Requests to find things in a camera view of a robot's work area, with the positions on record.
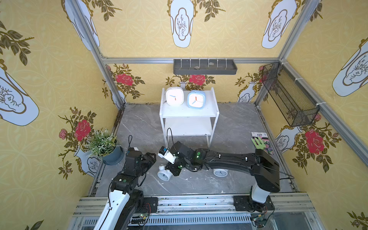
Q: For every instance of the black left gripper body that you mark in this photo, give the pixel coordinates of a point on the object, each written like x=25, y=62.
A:
x=147, y=160

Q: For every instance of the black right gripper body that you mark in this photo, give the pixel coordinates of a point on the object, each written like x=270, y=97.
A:
x=176, y=166

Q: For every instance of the white twin-bell clock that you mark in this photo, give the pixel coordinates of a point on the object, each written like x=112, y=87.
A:
x=163, y=173
x=220, y=172

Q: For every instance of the white square alarm clock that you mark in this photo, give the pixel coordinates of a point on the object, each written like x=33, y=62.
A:
x=174, y=96

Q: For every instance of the blue square alarm clock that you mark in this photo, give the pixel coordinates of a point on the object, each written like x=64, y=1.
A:
x=196, y=99

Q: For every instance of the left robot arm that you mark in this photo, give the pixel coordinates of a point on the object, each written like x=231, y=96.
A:
x=123, y=198

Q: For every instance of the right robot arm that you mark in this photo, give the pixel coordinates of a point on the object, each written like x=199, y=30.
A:
x=259, y=164

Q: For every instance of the white two-tier shelf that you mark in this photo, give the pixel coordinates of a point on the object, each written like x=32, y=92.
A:
x=184, y=121

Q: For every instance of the potted green plant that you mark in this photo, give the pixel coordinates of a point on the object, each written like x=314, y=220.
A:
x=104, y=145

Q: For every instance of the left circuit board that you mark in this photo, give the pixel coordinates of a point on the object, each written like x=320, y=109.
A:
x=140, y=220

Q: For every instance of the circuit board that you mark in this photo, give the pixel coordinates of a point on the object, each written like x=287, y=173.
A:
x=258, y=221
x=140, y=220

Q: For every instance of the green garden hand fork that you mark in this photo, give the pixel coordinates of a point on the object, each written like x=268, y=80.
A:
x=259, y=143

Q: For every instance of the flower seed packet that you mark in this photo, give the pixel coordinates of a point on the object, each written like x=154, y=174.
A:
x=265, y=138

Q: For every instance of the right circuit board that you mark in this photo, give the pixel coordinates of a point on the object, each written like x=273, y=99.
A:
x=258, y=221

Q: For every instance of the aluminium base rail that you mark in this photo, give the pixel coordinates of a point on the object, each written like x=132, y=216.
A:
x=285, y=211

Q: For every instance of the grey wall tray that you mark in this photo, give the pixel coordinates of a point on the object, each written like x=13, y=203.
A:
x=204, y=66

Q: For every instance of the black wire mesh basket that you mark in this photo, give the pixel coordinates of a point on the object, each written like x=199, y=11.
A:
x=294, y=102

